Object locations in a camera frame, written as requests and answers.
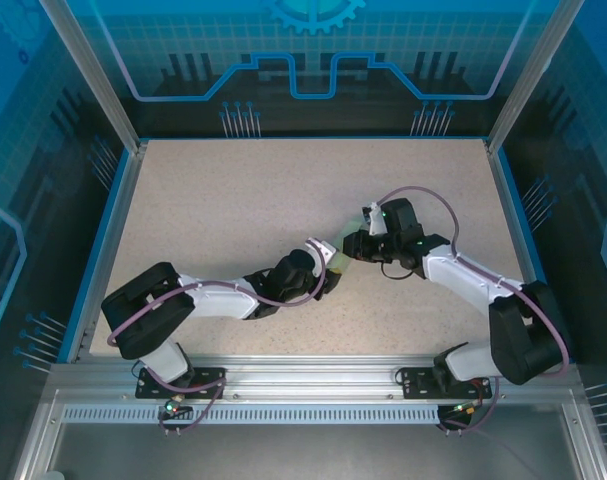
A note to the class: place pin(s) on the light green paper box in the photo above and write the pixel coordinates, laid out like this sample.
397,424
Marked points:
342,252

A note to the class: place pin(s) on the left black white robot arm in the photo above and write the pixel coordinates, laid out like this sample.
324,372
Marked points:
143,310

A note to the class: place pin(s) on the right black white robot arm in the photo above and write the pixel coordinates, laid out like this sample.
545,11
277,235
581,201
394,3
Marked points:
518,330

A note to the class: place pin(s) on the grey metal bottom panel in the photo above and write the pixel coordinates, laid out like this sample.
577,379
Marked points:
308,450

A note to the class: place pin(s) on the small connector with green light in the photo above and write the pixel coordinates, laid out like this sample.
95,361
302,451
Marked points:
172,407
465,409

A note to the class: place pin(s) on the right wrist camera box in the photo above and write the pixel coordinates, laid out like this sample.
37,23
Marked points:
375,222

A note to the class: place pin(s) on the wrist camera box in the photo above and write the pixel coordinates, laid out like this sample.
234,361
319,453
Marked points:
325,248
375,222

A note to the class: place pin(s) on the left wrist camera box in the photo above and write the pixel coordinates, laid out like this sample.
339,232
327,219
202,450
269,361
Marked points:
325,248

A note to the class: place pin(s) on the aluminium cross rail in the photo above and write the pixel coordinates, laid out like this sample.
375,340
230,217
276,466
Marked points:
308,375

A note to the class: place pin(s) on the aluminium table side rail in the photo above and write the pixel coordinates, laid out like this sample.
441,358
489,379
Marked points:
124,200
506,200

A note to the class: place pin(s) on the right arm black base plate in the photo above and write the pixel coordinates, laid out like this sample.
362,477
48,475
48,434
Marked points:
418,382

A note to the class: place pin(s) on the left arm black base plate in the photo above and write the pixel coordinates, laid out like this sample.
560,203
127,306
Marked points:
208,382

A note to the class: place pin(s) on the aluminium frame post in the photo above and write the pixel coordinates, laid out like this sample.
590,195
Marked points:
528,80
98,80

